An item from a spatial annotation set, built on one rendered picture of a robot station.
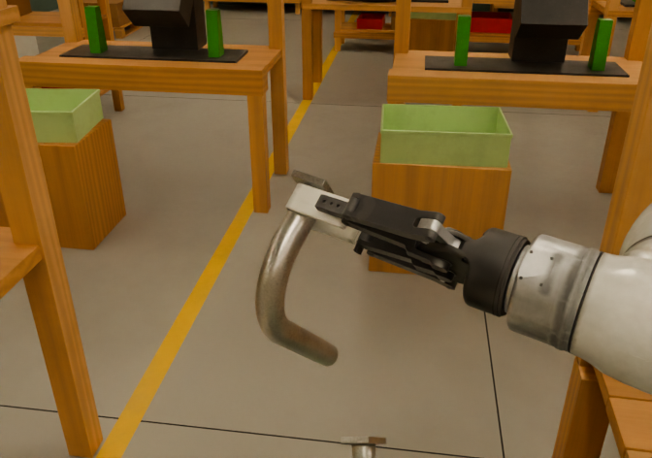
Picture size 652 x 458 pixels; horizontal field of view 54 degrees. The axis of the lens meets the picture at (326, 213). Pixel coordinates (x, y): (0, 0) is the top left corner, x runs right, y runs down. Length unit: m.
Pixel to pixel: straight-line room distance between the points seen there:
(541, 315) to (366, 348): 2.35
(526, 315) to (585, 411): 1.23
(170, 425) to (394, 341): 1.03
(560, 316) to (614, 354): 0.05
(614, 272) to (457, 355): 2.37
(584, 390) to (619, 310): 1.20
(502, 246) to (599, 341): 0.11
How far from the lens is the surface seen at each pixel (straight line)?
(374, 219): 0.57
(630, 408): 1.48
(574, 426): 1.81
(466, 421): 2.61
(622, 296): 0.53
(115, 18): 9.15
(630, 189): 1.45
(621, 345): 0.54
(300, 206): 0.64
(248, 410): 2.61
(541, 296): 0.54
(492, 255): 0.56
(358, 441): 0.86
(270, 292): 0.65
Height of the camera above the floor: 1.82
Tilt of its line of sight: 27 degrees down
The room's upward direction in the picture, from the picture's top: straight up
